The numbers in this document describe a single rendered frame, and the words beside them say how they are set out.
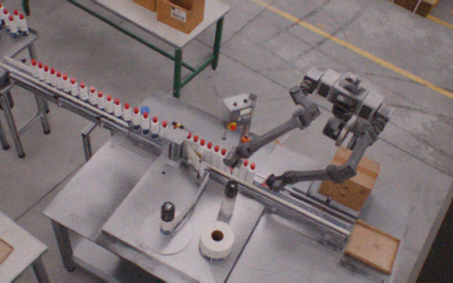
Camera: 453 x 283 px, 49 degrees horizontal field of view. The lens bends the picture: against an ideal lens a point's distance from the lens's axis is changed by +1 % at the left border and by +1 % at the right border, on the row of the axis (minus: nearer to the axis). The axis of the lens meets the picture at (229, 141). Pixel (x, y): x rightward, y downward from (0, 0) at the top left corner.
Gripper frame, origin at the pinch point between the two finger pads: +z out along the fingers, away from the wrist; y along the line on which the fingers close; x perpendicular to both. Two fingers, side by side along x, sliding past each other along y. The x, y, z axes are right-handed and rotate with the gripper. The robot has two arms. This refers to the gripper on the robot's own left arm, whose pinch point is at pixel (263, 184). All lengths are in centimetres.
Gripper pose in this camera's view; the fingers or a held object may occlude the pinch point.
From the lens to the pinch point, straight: 329.3
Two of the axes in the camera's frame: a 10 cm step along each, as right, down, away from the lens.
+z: -6.6, 2.6, 7.0
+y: -4.2, 6.5, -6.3
